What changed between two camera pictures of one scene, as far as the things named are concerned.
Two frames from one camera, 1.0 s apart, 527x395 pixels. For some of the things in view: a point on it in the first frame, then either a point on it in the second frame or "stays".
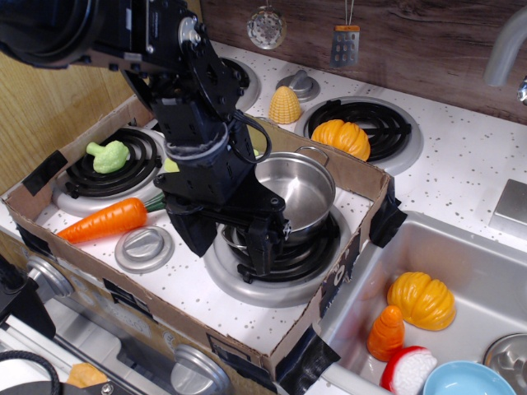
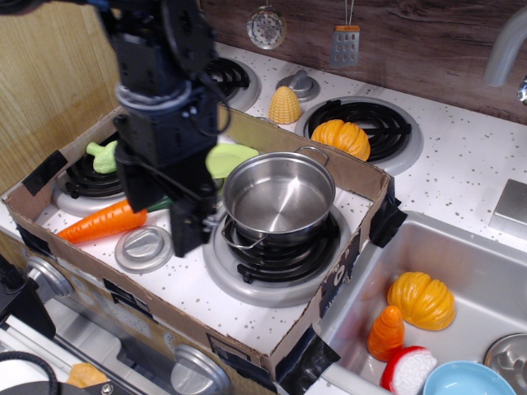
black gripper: [216, 177] → [167, 146]
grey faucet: [496, 68] stays
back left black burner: [251, 93] stays
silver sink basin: [487, 279] stays
